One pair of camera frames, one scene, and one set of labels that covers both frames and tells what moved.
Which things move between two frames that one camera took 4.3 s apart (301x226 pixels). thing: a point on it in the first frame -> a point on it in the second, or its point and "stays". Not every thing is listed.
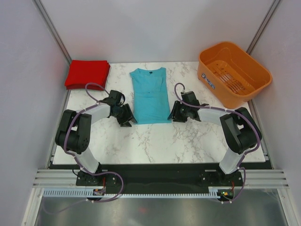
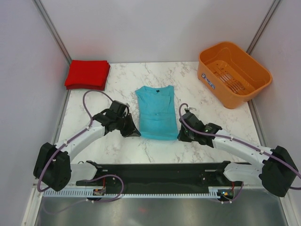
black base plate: x=159 y=176 stays
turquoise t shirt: x=151 y=101 -> x=157 y=118
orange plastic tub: x=231 y=74 stays
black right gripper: x=174 y=114 -> x=182 y=137
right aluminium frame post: x=275 y=4 stays
